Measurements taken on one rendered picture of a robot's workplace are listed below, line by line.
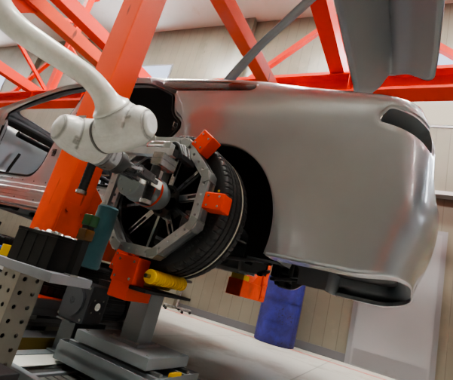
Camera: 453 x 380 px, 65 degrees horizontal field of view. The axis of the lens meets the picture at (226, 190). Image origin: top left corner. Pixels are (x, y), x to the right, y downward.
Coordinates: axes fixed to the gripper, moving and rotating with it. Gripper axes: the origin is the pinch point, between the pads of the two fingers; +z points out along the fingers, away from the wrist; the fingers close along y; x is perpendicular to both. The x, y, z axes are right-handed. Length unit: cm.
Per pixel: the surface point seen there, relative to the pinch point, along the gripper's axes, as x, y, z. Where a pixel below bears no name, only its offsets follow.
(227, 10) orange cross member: 177, -64, 92
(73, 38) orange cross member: 179, -255, 96
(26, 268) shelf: -39.1, -22.8, -17.7
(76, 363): -72, -28, 23
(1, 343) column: -64, -30, -11
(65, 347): -68, -37, 23
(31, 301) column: -50, -30, -6
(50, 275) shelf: -38.9, -10.6, -17.7
